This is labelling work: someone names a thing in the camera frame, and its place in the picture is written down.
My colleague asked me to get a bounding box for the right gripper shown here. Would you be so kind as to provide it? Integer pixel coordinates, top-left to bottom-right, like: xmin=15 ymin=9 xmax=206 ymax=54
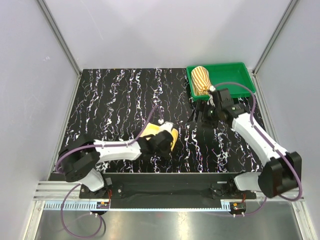
xmin=186 ymin=99 xmax=221 ymax=130

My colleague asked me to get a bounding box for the yellow chick towel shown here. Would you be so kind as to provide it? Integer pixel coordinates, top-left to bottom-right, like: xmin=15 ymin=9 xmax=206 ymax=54
xmin=140 ymin=123 xmax=179 ymax=151

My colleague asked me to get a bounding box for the orange striped towel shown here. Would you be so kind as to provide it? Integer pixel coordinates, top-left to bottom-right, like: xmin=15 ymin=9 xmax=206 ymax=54
xmin=191 ymin=66 xmax=212 ymax=96

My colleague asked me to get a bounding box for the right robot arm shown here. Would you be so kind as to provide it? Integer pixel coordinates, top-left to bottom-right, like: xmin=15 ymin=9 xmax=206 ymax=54
xmin=189 ymin=87 xmax=303 ymax=202

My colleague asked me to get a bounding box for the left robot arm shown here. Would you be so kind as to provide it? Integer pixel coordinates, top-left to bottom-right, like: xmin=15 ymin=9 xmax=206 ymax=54
xmin=55 ymin=128 xmax=178 ymax=198

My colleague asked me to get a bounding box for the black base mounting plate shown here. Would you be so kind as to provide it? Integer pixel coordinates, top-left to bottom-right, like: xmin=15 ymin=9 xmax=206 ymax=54
xmin=83 ymin=173 xmax=252 ymax=199

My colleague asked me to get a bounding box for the green plastic tray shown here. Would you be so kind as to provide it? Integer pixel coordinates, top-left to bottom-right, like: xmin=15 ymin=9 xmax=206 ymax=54
xmin=186 ymin=62 xmax=256 ymax=101

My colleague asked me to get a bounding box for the left connector box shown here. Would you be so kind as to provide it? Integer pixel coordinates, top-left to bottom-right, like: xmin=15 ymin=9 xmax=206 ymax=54
xmin=96 ymin=201 xmax=110 ymax=210

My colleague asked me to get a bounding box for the connector box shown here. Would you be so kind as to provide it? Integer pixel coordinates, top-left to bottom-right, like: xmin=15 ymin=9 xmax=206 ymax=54
xmin=229 ymin=202 xmax=247 ymax=217
xmin=96 ymin=201 xmax=110 ymax=210

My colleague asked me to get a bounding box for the right connector box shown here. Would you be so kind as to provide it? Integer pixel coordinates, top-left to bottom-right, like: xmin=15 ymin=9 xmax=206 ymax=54
xmin=229 ymin=202 xmax=247 ymax=217

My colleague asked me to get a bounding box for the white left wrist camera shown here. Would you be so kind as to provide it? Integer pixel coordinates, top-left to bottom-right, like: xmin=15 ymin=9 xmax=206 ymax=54
xmin=158 ymin=121 xmax=174 ymax=134

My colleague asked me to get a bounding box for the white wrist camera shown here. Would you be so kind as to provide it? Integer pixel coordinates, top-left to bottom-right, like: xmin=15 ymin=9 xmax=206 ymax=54
xmin=158 ymin=121 xmax=174 ymax=134
xmin=207 ymin=85 xmax=216 ymax=107

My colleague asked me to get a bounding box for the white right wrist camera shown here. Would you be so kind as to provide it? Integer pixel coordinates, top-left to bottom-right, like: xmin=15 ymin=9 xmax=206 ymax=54
xmin=207 ymin=85 xmax=216 ymax=107

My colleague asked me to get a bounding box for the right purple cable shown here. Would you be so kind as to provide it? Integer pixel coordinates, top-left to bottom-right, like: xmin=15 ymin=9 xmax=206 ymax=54
xmin=207 ymin=82 xmax=305 ymax=217

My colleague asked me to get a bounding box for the aluminium frame rail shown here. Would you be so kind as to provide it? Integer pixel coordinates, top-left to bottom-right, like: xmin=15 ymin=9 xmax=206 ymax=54
xmin=32 ymin=181 xmax=307 ymax=213

